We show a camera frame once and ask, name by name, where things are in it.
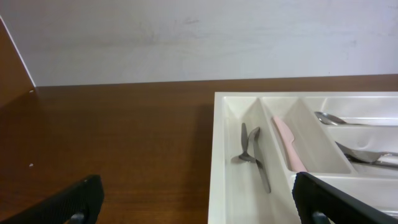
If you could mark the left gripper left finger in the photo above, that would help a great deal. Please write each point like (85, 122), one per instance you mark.
(79, 203)

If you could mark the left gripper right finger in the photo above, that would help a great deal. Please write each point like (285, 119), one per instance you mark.
(319, 202)

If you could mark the pink plastic knife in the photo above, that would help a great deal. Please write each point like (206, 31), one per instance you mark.
(288, 138)

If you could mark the steel fork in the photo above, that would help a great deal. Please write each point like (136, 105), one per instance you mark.
(365, 156)
(377, 163)

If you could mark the steel tablespoon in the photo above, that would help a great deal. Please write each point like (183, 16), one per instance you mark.
(329, 119)

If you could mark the small dark teaspoon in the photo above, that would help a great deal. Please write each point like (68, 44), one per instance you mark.
(244, 156)

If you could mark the small steel teaspoon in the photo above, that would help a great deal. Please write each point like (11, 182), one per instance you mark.
(254, 139)

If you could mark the white plastic cutlery tray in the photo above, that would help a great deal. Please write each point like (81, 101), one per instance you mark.
(236, 191)

